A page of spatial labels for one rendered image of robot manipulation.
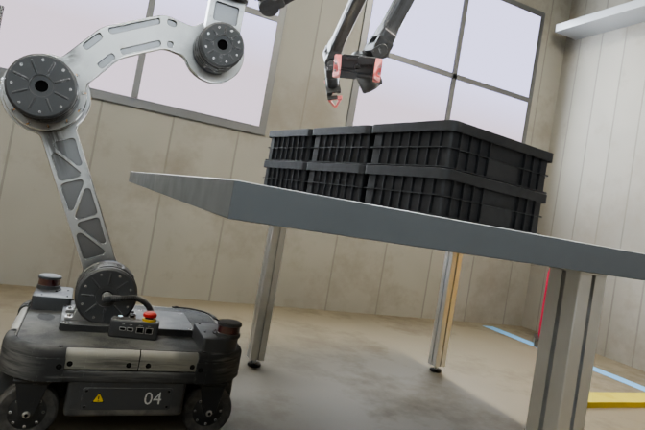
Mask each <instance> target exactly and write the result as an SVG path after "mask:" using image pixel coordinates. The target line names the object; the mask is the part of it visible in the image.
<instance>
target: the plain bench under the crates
mask: <svg viewBox="0 0 645 430"><path fill-rule="evenodd" d="M129 182H132V183H134V184H137V185H140V186H142V187H145V188H148V189H150V190H153V191H156V192H157V193H160V194H162V195H165V196H168V197H170V198H173V199H176V200H178V201H181V202H184V203H188V204H191V205H193V206H196V207H198V208H200V209H203V210H206V211H208V212H211V213H214V214H216V215H219V216H222V217H224V218H227V219H230V220H236V221H243V222H249V223H256V224H262V225H269V229H268V235H267V240H266V246H265V251H264V257H263V262H262V268H261V274H260V279H259V284H258V290H257V296H256V302H255V306H254V312H253V318H252V324H251V334H250V339H249V345H248V350H247V357H248V358H249V359H250V361H249V362H248V366H249V367H252V368H259V367H261V363H260V362H258V361H264V358H265V353H266V347H267V342H268V336H269V330H270V325H271V319H272V314H273V308H274V303H275V292H276V286H277V281H278V276H279V270H280V264H281V258H282V253H283V248H284V242H285V236H286V230H287V228H294V229H300V230H307V231H314V232H320V233H326V234H333V235H340V236H346V237H352V238H359V239H366V240H372V241H378V242H385V243H392V244H398V245H404V246H411V247H418V248H425V249H430V250H437V251H445V257H444V262H443V269H442V280H441V286H440V291H439V298H438V304H437V310H436V316H435V321H434V328H433V334H432V340H431V346H430V352H429V358H428V363H429V364H430V365H432V366H434V367H430V371H432V372H436V373H441V372H442V370H441V369H439V368H438V367H442V368H444V367H445V361H446V355H447V350H448V343H449V337H450V331H451V325H452V319H453V313H454V307H455V300H456V295H457V289H458V283H459V276H460V270H461V265H462V259H463V254H469V255H476V256H482V257H488V258H495V259H502V260H508V261H514V262H521V263H528V264H534V265H540V266H547V267H550V272H549V277H548V284H547V291H546V297H545V303H544V309H543V316H542V322H541V329H540V334H539V341H538V347H537V359H536V365H535V371H534V378H533V384H532V390H531V396H530V403H529V409H528V416H527V421H526V428H525V430H584V428H585V415H586V409H587V403H588V396H589V390H590V383H591V376H592V370H593V364H594V357H595V350H596V345H597V338H598V331H599V325H600V319H601V312H602V305H603V299H604V293H605V286H606V280H607V276H608V275H611V276H618V277H625V278H631V279H637V280H644V281H645V253H639V252H634V251H623V250H619V249H613V248H608V247H602V246H597V245H591V244H587V243H581V242H576V241H570V240H565V239H560V238H555V237H549V236H544V235H538V234H533V233H528V232H522V231H517V230H511V229H506V228H501V227H491V226H486V225H480V224H475V223H470V222H465V221H459V220H454V219H448V218H443V217H438V216H432V215H427V214H421V213H416V212H411V211H406V210H400V209H395V208H389V207H385V206H379V205H374V204H368V203H358V202H354V201H348V200H342V199H337V198H331V197H326V196H321V195H316V194H310V193H305V192H299V191H295V190H289V189H284V188H278V187H273V186H268V185H263V184H257V183H251V182H246V181H241V180H236V179H214V178H202V177H189V176H178V175H166V174H155V173H142V172H130V177H129ZM256 360H258V361H256Z"/></svg>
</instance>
